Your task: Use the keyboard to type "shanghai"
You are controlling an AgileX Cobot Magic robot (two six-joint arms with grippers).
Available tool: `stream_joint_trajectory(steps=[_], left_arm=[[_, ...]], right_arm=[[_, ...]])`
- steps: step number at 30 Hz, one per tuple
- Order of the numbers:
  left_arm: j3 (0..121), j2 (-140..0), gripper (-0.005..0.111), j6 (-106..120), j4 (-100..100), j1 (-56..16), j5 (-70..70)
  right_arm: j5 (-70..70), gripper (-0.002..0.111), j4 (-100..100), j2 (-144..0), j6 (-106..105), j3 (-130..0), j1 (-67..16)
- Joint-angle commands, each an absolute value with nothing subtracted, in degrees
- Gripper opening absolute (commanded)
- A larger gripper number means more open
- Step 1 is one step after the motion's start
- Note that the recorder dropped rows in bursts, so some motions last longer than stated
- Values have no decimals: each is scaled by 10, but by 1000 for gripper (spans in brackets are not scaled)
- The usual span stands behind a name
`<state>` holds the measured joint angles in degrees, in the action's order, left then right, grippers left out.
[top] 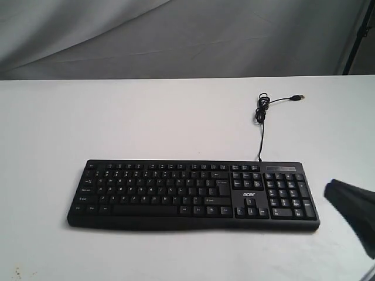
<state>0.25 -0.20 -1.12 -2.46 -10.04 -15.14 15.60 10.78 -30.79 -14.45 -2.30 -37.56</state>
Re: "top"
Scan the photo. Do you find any black acer keyboard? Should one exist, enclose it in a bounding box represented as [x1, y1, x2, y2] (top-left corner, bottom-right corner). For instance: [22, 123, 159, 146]
[67, 160, 320, 231]

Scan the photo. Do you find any black light stand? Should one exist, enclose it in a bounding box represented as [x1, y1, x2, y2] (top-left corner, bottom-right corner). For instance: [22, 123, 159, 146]
[342, 0, 374, 76]

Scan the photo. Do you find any grey backdrop cloth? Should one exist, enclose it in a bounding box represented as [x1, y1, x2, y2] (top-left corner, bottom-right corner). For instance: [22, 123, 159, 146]
[1, 1, 369, 80]

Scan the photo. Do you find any black keyboard usb cable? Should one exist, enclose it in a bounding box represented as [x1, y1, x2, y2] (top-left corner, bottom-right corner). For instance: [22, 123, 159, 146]
[254, 92, 306, 162]

